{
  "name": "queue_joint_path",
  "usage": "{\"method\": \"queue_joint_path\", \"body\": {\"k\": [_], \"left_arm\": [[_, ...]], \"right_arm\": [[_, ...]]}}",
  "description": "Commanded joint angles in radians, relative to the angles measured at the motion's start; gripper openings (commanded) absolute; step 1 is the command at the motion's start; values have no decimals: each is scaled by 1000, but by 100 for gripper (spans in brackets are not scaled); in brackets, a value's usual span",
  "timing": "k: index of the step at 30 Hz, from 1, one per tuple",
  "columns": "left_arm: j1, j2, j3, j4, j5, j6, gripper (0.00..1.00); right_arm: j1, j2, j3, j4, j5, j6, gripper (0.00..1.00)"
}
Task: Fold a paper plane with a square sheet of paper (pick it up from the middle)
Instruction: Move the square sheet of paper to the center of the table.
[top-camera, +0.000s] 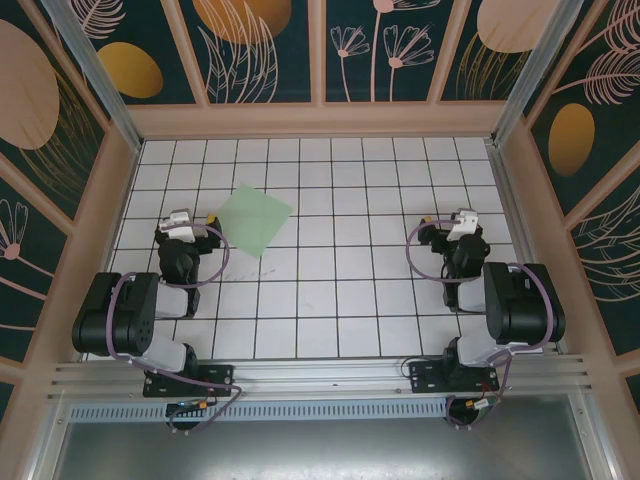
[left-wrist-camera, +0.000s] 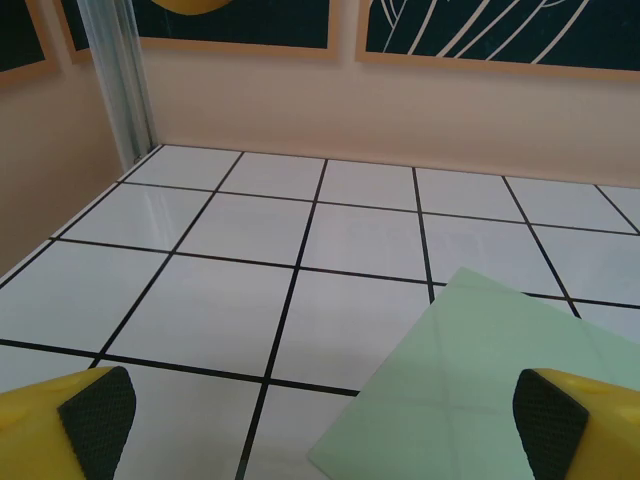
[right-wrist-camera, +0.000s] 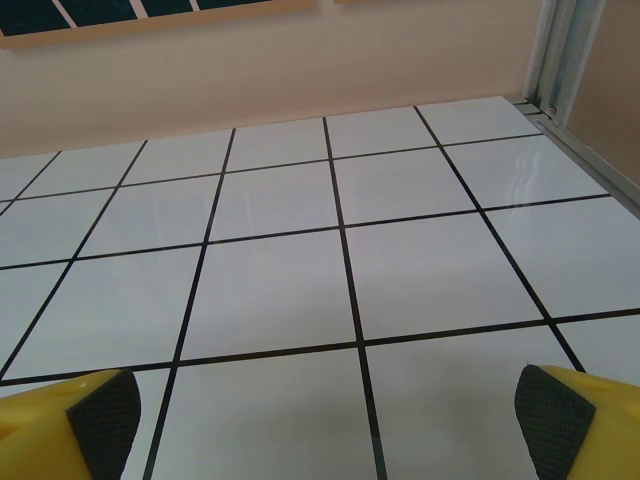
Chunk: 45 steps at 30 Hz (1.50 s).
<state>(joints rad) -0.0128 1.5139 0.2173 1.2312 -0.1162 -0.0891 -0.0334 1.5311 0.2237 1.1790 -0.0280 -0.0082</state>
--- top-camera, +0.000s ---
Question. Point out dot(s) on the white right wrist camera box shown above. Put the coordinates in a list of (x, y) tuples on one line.
[(462, 225)]

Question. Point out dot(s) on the aluminium side rail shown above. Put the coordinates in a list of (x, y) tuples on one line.
[(520, 240)]

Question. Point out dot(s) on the light green paper sheet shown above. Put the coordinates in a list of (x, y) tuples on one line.
[(255, 220)]

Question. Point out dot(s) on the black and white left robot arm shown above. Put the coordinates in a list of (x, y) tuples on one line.
[(115, 310)]

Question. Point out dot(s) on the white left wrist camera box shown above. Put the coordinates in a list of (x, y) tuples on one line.
[(177, 227)]

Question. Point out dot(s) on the small circuit board with connector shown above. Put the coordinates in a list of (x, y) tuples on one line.
[(477, 407), (192, 406)]

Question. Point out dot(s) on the aluminium corner post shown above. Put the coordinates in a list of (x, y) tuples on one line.
[(535, 70), (95, 75)]

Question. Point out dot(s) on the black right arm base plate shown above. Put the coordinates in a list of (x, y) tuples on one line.
[(425, 377)]

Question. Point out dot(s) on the long aluminium mounting rail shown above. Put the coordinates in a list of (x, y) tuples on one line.
[(320, 380)]

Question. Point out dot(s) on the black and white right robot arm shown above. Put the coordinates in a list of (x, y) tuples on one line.
[(525, 305)]

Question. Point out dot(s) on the grey metal sheet panel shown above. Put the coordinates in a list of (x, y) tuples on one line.
[(320, 450)]

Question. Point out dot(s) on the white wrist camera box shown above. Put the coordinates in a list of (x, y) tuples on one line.
[(462, 225), (177, 227)]

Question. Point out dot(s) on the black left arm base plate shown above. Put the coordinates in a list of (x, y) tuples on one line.
[(220, 377)]

